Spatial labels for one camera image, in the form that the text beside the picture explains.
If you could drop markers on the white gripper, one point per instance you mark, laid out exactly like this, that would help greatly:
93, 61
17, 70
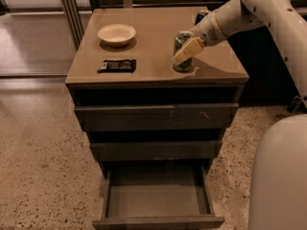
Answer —
209, 30

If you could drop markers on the green soda can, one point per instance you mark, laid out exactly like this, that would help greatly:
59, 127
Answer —
182, 51

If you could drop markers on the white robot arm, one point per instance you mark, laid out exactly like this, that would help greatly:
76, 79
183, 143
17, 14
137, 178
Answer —
278, 189

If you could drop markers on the blue Pepsi can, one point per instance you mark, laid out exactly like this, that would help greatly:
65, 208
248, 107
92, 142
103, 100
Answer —
201, 15

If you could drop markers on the top grey drawer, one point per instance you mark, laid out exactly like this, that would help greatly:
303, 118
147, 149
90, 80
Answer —
156, 117

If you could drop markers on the grey drawer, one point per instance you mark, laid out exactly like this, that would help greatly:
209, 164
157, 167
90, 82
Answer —
156, 117
167, 196
156, 150

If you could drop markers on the grey drawer cabinet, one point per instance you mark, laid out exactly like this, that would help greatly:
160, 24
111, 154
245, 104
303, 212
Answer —
217, 75

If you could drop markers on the middle grey drawer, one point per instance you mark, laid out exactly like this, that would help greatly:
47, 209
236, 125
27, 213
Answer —
156, 150

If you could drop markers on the bottom grey drawer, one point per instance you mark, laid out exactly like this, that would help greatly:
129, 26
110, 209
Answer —
167, 196

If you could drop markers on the white paper bowl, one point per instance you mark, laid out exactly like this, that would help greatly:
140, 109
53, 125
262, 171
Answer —
117, 35

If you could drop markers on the black snack packet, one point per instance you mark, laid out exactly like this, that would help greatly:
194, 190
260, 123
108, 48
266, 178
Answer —
117, 66

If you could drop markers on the small black floor object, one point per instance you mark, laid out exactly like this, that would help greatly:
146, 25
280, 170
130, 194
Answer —
295, 105

